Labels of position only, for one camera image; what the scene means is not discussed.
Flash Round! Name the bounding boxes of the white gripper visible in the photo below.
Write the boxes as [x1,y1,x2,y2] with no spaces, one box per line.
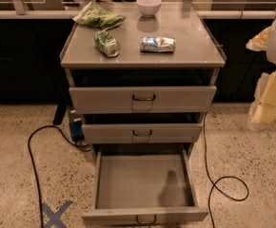
[246,27,276,131]

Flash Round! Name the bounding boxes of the silver blue redbull can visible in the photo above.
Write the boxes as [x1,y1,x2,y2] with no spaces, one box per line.
[140,37,176,53]

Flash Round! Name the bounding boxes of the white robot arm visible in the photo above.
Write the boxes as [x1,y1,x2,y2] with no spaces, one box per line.
[246,18,276,130]

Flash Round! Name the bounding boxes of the grey top drawer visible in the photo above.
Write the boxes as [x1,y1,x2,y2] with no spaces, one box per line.
[69,86,216,114]

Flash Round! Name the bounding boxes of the grey drawer cabinet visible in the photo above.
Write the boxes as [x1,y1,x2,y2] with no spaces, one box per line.
[61,3,225,153]

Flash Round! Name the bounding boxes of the grey open bottom drawer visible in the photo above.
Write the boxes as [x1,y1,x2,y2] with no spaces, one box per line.
[82,150,208,226]

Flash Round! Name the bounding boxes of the green soda can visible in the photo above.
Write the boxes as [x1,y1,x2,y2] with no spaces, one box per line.
[94,30,120,58]

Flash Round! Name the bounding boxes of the grey middle drawer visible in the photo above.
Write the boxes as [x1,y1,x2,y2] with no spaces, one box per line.
[82,123,202,143]

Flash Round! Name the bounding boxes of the white bowl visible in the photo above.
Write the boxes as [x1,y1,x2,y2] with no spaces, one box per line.
[136,0,162,17]

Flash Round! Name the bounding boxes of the green chip bag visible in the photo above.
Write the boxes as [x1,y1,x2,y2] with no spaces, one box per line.
[73,2,126,30]

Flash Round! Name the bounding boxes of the blue power adapter box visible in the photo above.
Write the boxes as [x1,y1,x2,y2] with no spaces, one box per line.
[68,107,85,142]

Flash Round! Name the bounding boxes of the dark counter cabinets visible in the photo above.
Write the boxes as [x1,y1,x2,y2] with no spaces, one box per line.
[0,19,276,104]

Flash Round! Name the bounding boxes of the blue tape cross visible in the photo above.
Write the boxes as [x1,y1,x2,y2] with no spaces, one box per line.
[42,200,72,228]

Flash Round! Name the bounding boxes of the black cable right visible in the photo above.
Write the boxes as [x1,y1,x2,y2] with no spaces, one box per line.
[202,112,250,228]

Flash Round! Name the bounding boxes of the black cable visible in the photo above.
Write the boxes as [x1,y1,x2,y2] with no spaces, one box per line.
[202,112,250,228]
[27,124,91,228]

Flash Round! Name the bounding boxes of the black cable left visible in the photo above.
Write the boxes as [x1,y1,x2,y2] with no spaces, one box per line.
[27,124,91,228]

